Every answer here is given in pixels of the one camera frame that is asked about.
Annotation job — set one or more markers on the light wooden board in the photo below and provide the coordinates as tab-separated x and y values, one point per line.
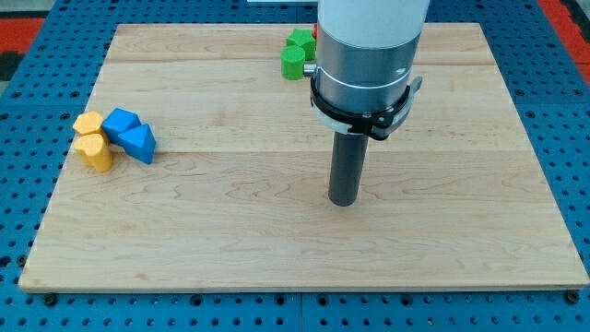
235	198

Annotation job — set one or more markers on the green cylinder block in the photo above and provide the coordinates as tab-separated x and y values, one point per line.
292	62

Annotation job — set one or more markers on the green star block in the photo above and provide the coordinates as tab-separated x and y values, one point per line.
303	38

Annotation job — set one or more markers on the blue triangle block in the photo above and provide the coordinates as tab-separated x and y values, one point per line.
139	143

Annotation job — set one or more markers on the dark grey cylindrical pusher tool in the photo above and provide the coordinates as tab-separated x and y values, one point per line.
346	168

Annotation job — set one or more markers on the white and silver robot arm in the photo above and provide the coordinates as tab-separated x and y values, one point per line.
364	56

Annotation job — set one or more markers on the yellow pentagon block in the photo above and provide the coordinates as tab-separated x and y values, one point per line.
89	123

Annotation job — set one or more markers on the blue cube block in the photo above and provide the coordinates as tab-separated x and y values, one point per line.
117	122

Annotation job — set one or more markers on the yellow heart block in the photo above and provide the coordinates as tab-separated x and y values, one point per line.
94	151

